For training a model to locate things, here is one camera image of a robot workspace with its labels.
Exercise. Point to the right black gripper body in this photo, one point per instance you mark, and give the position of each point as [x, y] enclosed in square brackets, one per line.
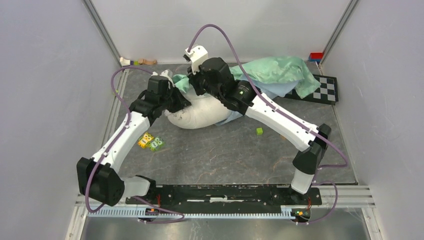
[201, 85]

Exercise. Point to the light blue toothed rail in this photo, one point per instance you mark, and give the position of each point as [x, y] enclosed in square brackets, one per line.
[144, 212]

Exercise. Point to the red blue block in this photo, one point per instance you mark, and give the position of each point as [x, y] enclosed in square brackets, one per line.
[315, 57]

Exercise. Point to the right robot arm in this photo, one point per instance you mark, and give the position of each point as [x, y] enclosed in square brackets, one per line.
[309, 139]

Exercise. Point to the wooden toy figure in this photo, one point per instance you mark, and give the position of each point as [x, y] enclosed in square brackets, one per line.
[143, 61]

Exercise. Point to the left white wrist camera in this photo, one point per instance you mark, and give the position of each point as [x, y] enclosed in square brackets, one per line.
[167, 74]

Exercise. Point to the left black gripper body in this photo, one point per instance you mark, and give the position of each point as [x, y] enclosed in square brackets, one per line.
[171, 101]

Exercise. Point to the green toy block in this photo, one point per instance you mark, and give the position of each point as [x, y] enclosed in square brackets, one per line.
[156, 144]

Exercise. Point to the white pillow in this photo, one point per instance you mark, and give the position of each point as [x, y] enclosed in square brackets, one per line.
[205, 110]

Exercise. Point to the black white checkerboard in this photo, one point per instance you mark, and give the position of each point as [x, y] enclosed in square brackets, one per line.
[327, 93]

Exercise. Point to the light blue pillowcase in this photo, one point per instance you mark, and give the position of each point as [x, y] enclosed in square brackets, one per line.
[274, 76]

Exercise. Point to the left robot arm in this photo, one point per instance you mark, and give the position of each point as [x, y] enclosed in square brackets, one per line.
[98, 176]

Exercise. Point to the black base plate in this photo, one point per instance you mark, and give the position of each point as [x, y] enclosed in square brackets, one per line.
[230, 198]

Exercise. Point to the white beige corner toy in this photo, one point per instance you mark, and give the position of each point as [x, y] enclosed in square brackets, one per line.
[125, 62]

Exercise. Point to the yellow toy block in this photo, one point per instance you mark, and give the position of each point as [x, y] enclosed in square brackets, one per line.
[145, 140]

